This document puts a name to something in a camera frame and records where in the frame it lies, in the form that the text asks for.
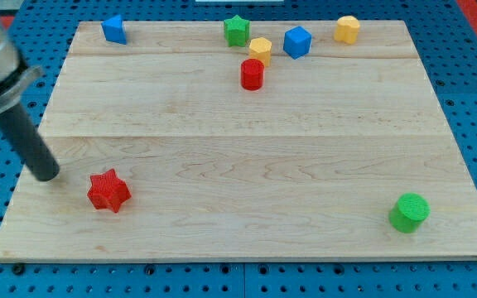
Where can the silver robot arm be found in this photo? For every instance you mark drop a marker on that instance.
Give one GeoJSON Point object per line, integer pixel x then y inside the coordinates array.
{"type": "Point", "coordinates": [15, 74]}

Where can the red star block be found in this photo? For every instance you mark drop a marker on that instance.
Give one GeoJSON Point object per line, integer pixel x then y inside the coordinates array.
{"type": "Point", "coordinates": [107, 191]}

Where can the green cylinder block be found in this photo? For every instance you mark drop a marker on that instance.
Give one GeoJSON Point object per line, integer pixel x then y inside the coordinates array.
{"type": "Point", "coordinates": [409, 212]}

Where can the yellow hexagon block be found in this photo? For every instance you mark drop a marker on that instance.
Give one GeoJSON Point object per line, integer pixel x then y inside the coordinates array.
{"type": "Point", "coordinates": [261, 49]}

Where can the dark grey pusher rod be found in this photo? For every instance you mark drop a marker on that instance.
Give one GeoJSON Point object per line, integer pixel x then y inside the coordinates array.
{"type": "Point", "coordinates": [20, 131]}

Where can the green star block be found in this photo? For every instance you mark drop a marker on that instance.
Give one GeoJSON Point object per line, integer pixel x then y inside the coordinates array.
{"type": "Point", "coordinates": [236, 31]}

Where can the blue cube block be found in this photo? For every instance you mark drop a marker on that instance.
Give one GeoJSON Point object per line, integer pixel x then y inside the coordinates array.
{"type": "Point", "coordinates": [297, 42]}

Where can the red cylinder block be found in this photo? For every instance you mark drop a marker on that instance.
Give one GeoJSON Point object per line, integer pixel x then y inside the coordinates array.
{"type": "Point", "coordinates": [252, 72]}

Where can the wooden board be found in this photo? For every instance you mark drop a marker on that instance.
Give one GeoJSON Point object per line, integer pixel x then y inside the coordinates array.
{"type": "Point", "coordinates": [305, 169]}

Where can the blue triangle block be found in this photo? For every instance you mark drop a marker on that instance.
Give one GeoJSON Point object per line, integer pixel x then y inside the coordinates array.
{"type": "Point", "coordinates": [113, 30]}

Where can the yellow heart block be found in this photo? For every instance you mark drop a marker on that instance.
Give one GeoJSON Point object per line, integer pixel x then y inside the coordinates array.
{"type": "Point", "coordinates": [347, 30]}

